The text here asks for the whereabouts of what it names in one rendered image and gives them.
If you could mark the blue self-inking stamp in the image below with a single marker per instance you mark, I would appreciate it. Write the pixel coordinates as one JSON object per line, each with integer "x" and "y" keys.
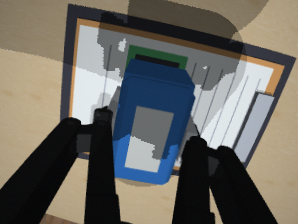
{"x": 154, "y": 108}

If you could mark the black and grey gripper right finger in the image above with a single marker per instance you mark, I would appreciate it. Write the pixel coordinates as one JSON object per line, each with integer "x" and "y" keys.
{"x": 236, "y": 196}

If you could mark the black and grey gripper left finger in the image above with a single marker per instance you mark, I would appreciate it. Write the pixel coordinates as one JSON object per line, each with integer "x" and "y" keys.
{"x": 26, "y": 196}

